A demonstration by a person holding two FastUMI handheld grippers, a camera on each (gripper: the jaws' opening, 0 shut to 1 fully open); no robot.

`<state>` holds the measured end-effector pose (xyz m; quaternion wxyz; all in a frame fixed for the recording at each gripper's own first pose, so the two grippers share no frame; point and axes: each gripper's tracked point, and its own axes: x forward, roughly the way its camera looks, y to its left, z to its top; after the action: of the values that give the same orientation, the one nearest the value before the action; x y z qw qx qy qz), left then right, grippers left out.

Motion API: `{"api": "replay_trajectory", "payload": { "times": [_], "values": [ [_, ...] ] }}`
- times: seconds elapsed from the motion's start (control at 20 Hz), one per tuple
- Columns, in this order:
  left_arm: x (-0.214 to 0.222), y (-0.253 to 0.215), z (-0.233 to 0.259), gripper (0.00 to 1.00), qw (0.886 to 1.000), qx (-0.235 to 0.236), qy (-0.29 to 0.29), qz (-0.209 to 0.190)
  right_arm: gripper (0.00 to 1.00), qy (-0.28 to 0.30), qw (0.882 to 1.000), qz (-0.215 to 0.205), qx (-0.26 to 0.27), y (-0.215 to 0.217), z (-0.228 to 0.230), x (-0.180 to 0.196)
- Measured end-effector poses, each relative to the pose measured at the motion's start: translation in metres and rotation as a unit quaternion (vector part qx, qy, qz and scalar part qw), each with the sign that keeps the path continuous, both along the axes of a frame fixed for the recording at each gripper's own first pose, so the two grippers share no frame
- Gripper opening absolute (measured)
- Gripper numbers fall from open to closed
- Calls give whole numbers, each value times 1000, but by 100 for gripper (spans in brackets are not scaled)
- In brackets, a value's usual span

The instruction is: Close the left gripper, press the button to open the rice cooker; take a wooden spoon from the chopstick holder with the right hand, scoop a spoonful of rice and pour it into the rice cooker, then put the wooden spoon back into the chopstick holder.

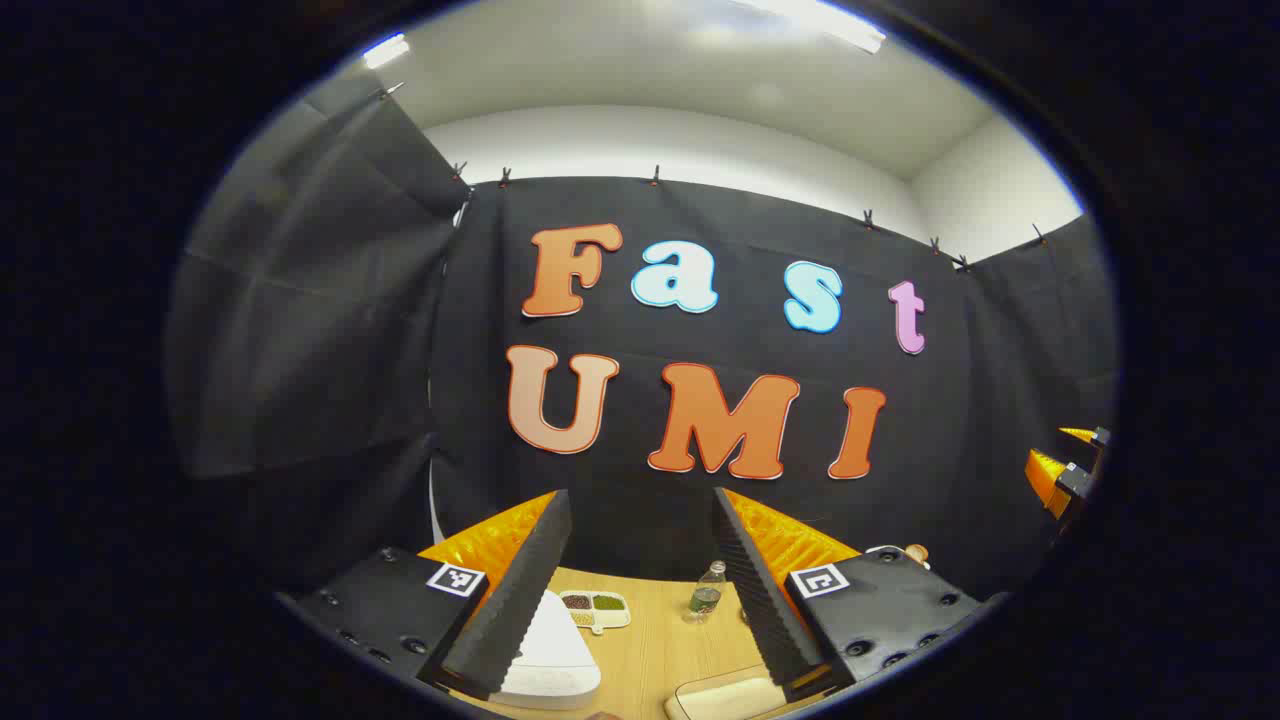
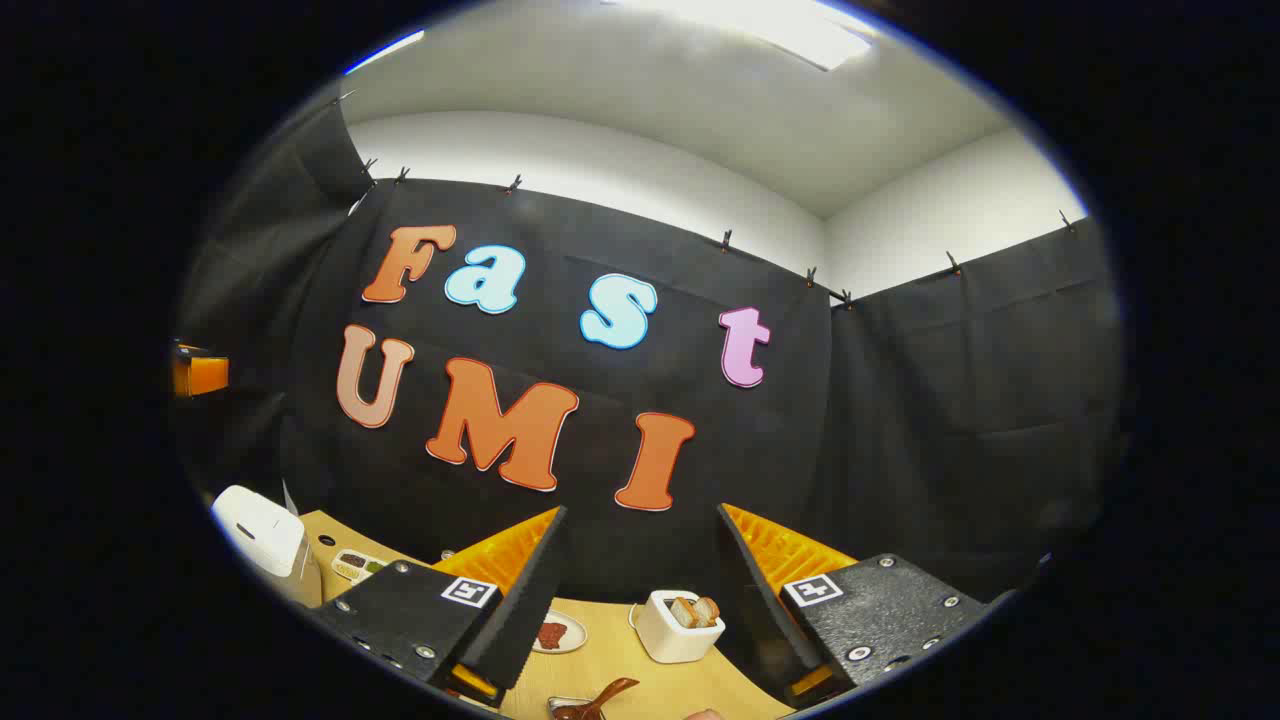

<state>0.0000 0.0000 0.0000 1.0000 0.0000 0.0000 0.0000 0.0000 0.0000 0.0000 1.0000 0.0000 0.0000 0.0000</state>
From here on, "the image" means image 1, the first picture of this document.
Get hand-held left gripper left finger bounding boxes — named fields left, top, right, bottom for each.
left=278, top=488, right=573, bottom=701

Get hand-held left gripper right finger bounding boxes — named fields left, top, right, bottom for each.
left=712, top=487, right=1006, bottom=703

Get white rice cooker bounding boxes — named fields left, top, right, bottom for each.
left=490, top=590, right=602, bottom=711

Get clear plastic water bottle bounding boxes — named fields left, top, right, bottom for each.
left=684, top=561, right=728, bottom=625

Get white divided bean dish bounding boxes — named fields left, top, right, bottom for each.
left=560, top=590, right=632, bottom=635

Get clear plastic container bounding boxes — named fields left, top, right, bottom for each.
left=664, top=668, right=793, bottom=720

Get black backdrop cloth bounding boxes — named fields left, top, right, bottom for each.
left=165, top=70, right=1119, bottom=601

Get row of cloth clips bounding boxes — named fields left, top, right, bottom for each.
left=375, top=80, right=1051, bottom=273

